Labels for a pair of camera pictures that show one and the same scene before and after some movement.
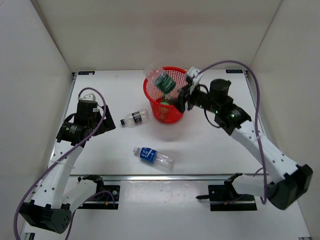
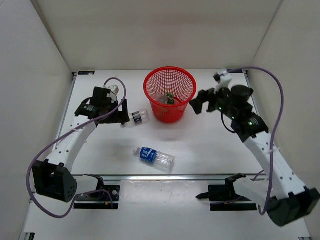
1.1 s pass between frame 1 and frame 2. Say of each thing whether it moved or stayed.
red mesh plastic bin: stayed
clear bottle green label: moved
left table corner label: stayed
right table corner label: stayed
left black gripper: moved
